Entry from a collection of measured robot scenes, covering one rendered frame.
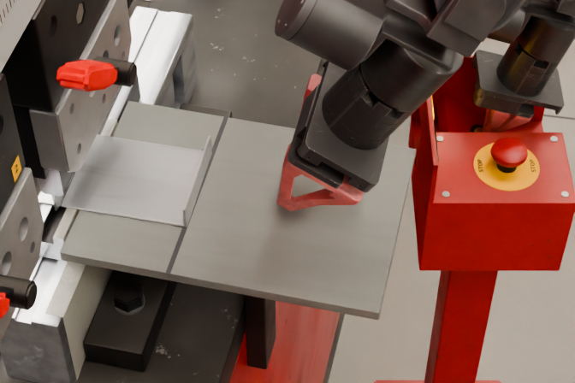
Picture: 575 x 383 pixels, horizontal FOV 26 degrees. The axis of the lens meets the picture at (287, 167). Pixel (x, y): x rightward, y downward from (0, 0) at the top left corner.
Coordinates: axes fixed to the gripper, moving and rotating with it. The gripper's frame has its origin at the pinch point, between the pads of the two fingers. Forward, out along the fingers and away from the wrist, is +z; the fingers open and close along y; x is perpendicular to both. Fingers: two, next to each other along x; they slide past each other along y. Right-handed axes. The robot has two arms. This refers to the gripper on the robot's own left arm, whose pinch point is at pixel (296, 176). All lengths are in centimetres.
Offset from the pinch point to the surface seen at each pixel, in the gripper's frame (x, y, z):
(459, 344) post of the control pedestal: 45, -29, 47
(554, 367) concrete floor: 79, -57, 74
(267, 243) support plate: 0.5, 4.8, 3.5
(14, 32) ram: -25.1, 12.8, -13.4
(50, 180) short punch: -17.0, 5.5, 8.8
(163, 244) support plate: -6.7, 6.9, 7.6
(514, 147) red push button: 26.6, -28.7, 11.0
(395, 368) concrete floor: 57, -50, 87
